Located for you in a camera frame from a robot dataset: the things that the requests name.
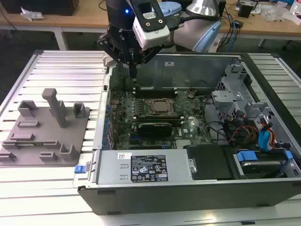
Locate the CPU socket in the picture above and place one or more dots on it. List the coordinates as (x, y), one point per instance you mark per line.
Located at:
(144, 108)

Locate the wooden desk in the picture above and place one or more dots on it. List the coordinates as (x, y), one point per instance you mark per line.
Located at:
(70, 22)
(270, 28)

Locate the large black box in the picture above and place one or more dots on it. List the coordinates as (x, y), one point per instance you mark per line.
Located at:
(42, 5)

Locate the white crumpled paper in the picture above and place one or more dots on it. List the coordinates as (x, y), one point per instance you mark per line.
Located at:
(31, 14)

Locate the silver CPU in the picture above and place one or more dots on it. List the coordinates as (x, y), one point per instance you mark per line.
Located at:
(160, 106)

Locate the grey power supply unit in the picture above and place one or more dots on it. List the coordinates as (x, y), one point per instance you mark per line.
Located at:
(113, 169)

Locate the grey metal drive cage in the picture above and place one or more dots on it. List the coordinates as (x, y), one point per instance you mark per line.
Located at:
(225, 99)

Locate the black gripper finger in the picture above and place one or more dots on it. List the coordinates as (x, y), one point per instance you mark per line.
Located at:
(105, 44)
(150, 54)

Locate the green motherboard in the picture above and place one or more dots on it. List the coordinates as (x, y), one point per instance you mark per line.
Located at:
(192, 127)

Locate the clear plastic bag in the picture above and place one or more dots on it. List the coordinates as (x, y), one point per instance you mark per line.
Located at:
(279, 13)

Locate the black expansion card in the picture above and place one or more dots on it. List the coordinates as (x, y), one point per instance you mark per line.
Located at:
(155, 129)

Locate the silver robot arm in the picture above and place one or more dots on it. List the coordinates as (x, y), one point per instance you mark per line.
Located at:
(188, 35)

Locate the black open PC case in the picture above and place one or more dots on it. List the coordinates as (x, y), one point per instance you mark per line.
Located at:
(164, 202)

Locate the silver chipset heatsink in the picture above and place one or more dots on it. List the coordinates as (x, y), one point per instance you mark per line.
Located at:
(182, 144)

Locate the blue release tab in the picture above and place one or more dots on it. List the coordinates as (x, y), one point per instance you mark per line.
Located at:
(79, 170)

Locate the hard disk in blue carrier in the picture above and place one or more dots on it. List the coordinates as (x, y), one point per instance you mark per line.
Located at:
(245, 156)

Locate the row of four RAM slots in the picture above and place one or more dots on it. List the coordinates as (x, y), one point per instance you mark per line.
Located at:
(155, 93)
(160, 119)

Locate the grey parts rack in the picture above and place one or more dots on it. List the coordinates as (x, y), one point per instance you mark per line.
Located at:
(70, 131)

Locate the small black box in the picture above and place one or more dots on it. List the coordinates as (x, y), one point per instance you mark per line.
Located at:
(244, 10)

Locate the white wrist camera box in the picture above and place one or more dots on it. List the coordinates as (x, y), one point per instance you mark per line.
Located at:
(152, 35)

